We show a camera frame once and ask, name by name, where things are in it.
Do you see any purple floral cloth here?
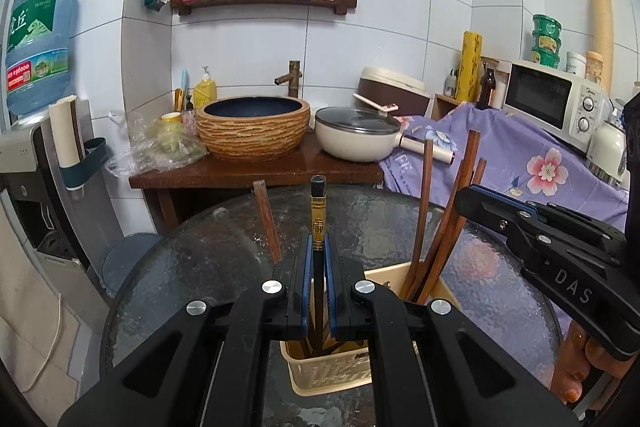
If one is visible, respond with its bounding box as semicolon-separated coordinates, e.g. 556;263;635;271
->
377;102;631;343

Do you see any tall paper cup stack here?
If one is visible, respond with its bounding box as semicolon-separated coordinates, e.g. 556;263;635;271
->
590;0;615;95

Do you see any blue bin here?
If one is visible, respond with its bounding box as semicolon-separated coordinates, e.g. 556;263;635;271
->
102;233;163;298

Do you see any dark teal holder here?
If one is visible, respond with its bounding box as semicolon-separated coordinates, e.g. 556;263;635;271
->
61;137;108;188

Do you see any person's right hand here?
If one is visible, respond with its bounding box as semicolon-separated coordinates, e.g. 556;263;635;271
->
550;322;636;414

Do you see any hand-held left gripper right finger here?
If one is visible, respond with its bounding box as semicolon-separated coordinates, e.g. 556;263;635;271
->
324;232;581;427

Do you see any yellow soap dispenser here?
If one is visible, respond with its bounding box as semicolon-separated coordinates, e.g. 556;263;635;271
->
194;66;217;108

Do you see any clear plastic bag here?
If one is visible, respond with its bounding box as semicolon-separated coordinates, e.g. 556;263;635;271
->
105;109;208;178

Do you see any cream pan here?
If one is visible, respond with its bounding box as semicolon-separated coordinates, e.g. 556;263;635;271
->
314;106;457;164

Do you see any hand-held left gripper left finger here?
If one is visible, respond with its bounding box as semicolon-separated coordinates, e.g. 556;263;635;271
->
57;232;313;427

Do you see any woven pattern basin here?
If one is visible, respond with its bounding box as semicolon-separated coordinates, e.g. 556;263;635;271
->
195;96;312;162

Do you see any black chopstick with gold band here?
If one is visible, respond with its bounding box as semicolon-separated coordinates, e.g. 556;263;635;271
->
309;175;328;358

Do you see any wooden counter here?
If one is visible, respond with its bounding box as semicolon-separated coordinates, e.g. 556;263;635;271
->
129;132;386;233

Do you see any blue water jug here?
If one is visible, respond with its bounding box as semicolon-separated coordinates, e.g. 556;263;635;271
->
5;0;78;116

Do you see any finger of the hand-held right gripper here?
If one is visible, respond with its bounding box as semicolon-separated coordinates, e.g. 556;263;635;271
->
470;184;626;240
454;185;551;278

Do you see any bamboo style faucet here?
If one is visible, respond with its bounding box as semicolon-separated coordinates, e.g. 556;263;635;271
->
274;61;303;99

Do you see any brown glass bottle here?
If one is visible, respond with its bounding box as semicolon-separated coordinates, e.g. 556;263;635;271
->
479;62;497;110

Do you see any small wooden box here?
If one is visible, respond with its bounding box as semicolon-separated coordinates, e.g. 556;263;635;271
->
432;93;463;120

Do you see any white cable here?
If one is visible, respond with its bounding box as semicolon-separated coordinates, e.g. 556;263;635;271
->
50;287;67;358

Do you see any beige plastic utensil holder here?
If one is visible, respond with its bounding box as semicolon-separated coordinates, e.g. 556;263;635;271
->
279;259;463;398

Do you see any jar with beige lid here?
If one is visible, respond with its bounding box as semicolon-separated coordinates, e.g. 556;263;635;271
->
585;52;604;82

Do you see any brown wooden chopstick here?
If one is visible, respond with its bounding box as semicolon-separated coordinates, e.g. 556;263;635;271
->
425;158;488;303
252;179;283;265
417;130;482;303
410;138;435;298

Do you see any yellow roll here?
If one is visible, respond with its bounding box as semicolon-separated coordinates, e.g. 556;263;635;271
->
455;31;483;104

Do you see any white rice paddle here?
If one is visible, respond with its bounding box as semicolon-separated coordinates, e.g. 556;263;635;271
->
353;93;399;115

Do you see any glass pan lid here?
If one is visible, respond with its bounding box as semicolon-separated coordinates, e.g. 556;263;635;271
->
315;106;401;132

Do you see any white kettle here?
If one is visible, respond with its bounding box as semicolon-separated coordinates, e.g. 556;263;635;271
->
585;122;628;180

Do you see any water dispenser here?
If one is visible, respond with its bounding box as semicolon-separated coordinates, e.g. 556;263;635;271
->
0;97;108;303

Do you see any brown rice cooker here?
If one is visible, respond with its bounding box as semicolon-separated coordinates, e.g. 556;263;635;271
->
357;67;432;118

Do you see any white microwave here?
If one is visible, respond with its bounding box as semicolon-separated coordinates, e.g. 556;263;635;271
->
502;59;613;152

